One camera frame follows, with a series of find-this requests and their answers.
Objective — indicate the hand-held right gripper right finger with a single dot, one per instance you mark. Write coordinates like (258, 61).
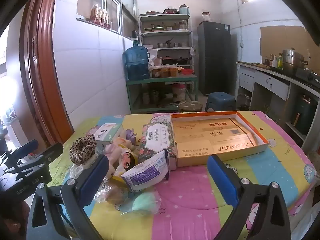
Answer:
(221, 180)

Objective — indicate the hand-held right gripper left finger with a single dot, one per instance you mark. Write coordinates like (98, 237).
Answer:
(93, 177)

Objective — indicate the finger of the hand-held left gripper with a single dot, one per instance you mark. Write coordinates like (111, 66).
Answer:
(22, 150)
(47, 153)

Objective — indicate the leopard print scrunchie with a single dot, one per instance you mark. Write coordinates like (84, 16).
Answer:
(77, 152)

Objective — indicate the cartoon girl plush doll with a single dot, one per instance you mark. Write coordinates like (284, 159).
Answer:
(126, 160)

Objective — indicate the orange shallow cardboard box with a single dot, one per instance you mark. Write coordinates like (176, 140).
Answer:
(200, 135)

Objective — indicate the green puff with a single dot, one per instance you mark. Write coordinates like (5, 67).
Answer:
(141, 202)

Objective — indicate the white packet with purple print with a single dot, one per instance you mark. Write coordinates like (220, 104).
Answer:
(147, 175)

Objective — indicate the purple plush toy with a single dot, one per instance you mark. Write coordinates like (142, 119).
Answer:
(130, 134)

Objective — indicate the white and green small box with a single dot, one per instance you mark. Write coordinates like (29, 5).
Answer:
(107, 132)

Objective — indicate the floral tissue box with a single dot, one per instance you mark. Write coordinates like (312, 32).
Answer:
(155, 140)

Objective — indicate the blue plastic stool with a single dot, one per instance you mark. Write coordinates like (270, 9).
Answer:
(220, 100)

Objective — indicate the white bucket with pink lid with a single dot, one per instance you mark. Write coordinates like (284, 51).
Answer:
(179, 93)

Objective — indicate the white kitchen counter cabinet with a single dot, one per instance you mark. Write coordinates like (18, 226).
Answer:
(272, 80)

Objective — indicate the red plastic basin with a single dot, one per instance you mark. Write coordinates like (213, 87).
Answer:
(187, 71)

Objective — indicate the green metal table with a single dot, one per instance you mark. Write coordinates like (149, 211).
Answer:
(162, 80)

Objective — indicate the orange-filled plastic tub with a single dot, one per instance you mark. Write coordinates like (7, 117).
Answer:
(174, 72)
(156, 72)
(165, 73)

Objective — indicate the blue water jug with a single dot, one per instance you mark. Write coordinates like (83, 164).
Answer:
(136, 62)

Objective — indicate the black refrigerator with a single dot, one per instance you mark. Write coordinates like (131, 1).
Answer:
(213, 57)

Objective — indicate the dark glass bottle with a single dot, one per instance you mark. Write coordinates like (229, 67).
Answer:
(271, 60)

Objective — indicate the white plastic bottle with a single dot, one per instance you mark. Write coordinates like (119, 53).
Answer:
(275, 62)

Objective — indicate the green plastic bottle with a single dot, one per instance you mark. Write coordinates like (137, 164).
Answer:
(280, 61)

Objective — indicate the gas stove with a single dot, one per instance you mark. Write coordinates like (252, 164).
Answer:
(308, 77)

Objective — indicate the steel steamer pot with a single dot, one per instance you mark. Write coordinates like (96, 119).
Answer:
(292, 60)

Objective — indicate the bottle of red liquid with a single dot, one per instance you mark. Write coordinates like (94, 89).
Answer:
(100, 16)
(107, 20)
(103, 18)
(94, 13)

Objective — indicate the white metal shelf rack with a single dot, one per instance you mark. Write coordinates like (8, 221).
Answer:
(165, 33)

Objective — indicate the aluminium sliding window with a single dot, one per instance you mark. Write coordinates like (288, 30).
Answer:
(110, 7)

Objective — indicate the glass jar with lid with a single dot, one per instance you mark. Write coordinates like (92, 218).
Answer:
(207, 17)

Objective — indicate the teal lidded jar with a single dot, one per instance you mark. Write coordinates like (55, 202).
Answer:
(184, 9)

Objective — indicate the red cooking pot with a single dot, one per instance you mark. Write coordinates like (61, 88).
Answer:
(170, 11)

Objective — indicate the brown wooden door frame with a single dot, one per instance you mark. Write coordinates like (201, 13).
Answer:
(45, 67)

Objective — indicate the cardboard sheet on wall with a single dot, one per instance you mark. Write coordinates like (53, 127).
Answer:
(280, 40)

